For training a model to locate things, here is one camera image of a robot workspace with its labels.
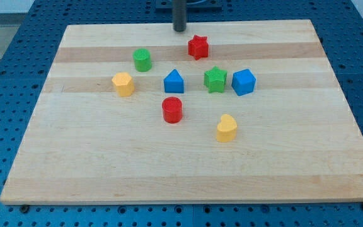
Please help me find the red star block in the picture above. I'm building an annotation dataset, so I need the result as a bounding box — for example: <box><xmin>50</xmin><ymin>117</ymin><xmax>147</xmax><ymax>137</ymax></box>
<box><xmin>188</xmin><ymin>35</ymin><xmax>209</xmax><ymax>60</ymax></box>

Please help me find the blue triangle block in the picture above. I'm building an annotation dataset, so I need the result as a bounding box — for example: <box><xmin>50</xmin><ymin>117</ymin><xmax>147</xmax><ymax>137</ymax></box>
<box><xmin>163</xmin><ymin>69</ymin><xmax>184</xmax><ymax>93</ymax></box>

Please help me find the green star block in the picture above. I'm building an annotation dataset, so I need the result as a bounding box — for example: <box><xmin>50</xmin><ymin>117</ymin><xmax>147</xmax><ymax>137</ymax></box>
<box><xmin>204</xmin><ymin>66</ymin><xmax>228</xmax><ymax>93</ymax></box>

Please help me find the red cylinder block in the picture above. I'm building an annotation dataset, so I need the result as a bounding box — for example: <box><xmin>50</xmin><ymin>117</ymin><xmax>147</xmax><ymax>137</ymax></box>
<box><xmin>162</xmin><ymin>96</ymin><xmax>183</xmax><ymax>124</ymax></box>

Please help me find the yellow heart block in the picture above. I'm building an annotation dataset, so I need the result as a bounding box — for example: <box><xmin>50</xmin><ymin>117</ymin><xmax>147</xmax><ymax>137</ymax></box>
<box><xmin>216</xmin><ymin>114</ymin><xmax>238</xmax><ymax>143</ymax></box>

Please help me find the light wooden board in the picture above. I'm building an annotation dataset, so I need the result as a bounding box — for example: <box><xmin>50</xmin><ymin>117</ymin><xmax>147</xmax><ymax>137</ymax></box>
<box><xmin>0</xmin><ymin>20</ymin><xmax>363</xmax><ymax>205</ymax></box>

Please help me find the yellow hexagon block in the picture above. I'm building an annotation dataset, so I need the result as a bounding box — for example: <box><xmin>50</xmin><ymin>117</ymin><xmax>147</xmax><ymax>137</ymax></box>
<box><xmin>112</xmin><ymin>72</ymin><xmax>135</xmax><ymax>97</ymax></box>

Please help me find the green cylinder block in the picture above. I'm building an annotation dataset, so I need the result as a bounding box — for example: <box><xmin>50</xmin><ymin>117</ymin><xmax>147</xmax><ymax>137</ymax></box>
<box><xmin>132</xmin><ymin>48</ymin><xmax>152</xmax><ymax>72</ymax></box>

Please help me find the blue cube block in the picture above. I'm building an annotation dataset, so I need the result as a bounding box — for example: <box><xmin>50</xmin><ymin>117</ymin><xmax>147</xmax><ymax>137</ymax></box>
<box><xmin>231</xmin><ymin>69</ymin><xmax>256</xmax><ymax>96</ymax></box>

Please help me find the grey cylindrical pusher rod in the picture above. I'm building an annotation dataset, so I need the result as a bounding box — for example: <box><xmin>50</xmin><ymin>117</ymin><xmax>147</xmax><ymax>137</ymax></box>
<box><xmin>172</xmin><ymin>0</ymin><xmax>187</xmax><ymax>32</ymax></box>

